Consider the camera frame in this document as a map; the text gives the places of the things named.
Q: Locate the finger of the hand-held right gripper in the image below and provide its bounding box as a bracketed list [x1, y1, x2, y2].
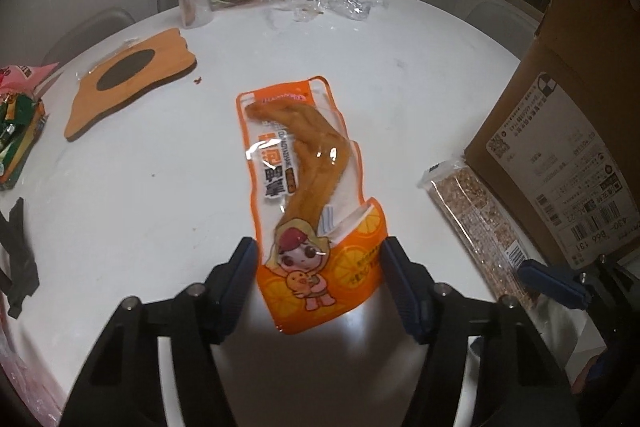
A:
[516, 253, 610, 311]

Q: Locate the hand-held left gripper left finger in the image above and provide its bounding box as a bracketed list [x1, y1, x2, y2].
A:
[60, 236, 259, 427]

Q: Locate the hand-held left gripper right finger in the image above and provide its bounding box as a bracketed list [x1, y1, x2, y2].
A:
[381, 236, 581, 427]

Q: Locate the clear grain bar packet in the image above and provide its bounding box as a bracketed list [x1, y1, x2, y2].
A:
[418, 156, 540, 314]

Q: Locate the orange chicken foot snack packet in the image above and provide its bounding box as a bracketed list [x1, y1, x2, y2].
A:
[235, 76, 389, 336]

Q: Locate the brown cardboard box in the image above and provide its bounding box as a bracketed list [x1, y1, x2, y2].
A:
[462, 0, 640, 273]

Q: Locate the black folding stand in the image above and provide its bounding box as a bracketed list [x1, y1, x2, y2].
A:
[0, 196, 41, 321]

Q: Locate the wooden cat-shaped coaster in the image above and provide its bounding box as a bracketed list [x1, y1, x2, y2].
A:
[63, 27, 197, 142]

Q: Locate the pink plastic bag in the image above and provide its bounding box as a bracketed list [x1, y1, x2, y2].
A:
[0, 324, 67, 427]

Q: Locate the green snack bag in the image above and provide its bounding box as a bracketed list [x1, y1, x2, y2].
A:
[0, 89, 49, 191]

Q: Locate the pink snack packet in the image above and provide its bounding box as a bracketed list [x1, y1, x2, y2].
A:
[0, 62, 61, 91]

